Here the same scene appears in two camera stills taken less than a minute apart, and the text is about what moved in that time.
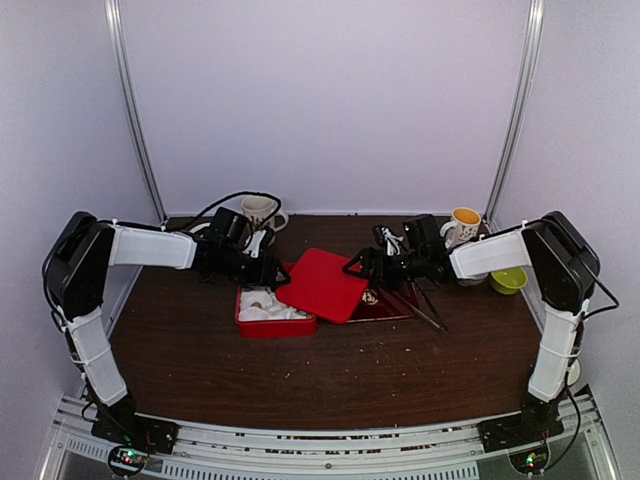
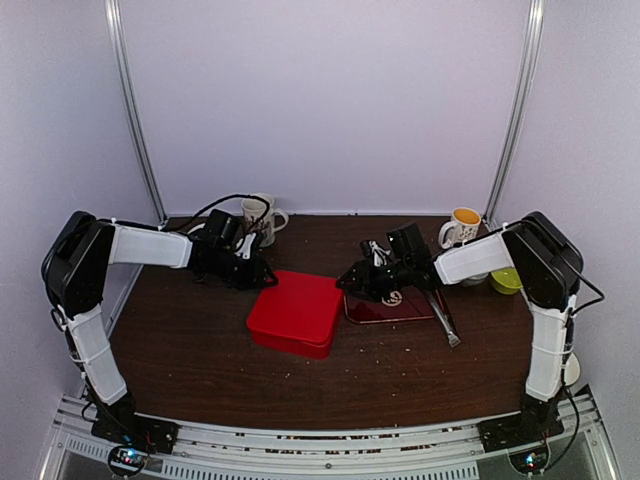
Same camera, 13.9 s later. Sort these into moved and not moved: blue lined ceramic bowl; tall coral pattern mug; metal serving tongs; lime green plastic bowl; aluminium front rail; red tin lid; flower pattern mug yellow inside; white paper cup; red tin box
Moved: red tin box; red tin lid; metal serving tongs
Not moved: aluminium front rail; tall coral pattern mug; white paper cup; flower pattern mug yellow inside; lime green plastic bowl; blue lined ceramic bowl
